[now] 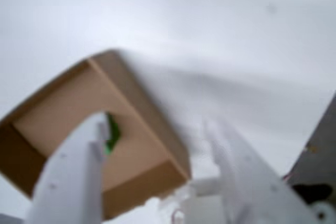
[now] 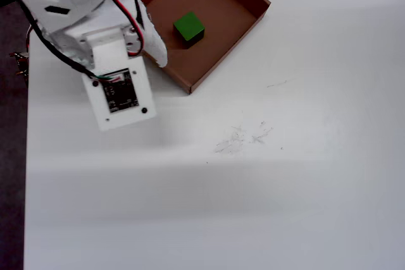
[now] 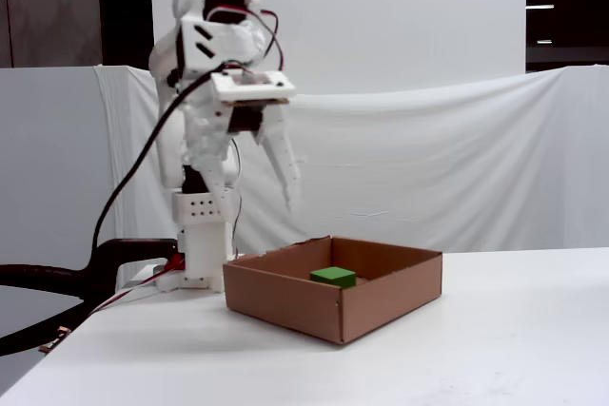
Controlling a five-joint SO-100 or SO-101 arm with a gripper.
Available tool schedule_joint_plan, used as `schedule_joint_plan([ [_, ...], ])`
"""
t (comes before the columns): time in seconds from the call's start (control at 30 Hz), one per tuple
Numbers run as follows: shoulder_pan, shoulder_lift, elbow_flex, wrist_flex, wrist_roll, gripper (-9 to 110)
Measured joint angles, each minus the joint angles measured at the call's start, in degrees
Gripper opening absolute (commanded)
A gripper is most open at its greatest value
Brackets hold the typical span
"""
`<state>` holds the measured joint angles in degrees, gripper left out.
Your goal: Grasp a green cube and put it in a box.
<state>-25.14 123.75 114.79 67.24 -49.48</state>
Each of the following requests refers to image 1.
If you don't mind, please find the brown cardboard box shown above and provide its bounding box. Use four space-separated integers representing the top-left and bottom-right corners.
0 48 191 221

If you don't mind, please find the green cube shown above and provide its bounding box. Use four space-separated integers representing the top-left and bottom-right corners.
103 112 122 156

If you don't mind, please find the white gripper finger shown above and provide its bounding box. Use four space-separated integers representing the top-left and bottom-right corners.
204 119 318 224
25 111 110 224

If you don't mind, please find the black thick hose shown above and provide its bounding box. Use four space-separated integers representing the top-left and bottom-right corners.
291 182 334 206

